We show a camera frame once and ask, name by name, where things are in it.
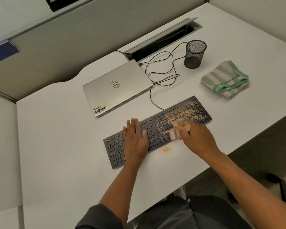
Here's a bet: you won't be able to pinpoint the black chair armrest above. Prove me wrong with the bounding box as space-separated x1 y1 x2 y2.
266 173 286 208

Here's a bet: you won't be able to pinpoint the blue wall sign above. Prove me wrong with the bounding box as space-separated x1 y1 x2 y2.
0 40 21 67

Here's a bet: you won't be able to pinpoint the black laptop cable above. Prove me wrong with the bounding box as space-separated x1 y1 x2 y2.
113 42 189 84

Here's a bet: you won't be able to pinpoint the black keyboard cable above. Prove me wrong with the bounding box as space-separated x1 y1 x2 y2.
146 51 181 111

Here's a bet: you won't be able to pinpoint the black framed notice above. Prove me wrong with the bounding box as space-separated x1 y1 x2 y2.
44 0 84 13

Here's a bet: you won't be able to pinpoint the person's right hand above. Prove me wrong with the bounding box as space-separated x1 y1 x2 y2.
175 120 221 161

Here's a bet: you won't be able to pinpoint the grey desk partition panel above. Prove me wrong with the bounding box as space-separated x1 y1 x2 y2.
0 0 211 104

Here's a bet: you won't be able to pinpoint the black dusty computer keyboard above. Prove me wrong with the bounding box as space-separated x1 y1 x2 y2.
103 95 212 169

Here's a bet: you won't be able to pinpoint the person's right forearm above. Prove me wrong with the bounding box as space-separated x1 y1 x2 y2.
200 151 286 229

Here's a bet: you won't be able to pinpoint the green white striped cloth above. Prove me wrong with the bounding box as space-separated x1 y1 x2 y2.
200 60 250 99

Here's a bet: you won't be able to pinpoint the person's left hand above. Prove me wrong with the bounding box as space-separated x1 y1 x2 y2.
123 118 150 163

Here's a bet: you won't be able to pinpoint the person's left forearm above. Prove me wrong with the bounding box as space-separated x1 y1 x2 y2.
99 154 150 208

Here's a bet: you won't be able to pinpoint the black mesh pen cup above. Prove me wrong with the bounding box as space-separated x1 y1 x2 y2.
184 40 207 69

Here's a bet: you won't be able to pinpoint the silver closed laptop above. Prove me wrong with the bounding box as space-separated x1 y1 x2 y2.
82 59 154 118

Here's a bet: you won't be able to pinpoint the grey desk cable tray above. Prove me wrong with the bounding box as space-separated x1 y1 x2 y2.
123 17 203 62

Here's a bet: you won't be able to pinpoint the wooden handle cleaning brush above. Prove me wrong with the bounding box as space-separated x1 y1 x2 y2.
169 124 191 141

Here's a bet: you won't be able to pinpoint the person's dark sleeve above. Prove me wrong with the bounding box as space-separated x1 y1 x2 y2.
75 203 125 229

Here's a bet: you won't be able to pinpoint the person's white shoe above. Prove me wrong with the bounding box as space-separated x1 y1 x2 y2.
178 185 187 202

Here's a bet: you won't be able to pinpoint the person's dark grey shorts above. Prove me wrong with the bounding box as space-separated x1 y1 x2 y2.
126 195 253 229

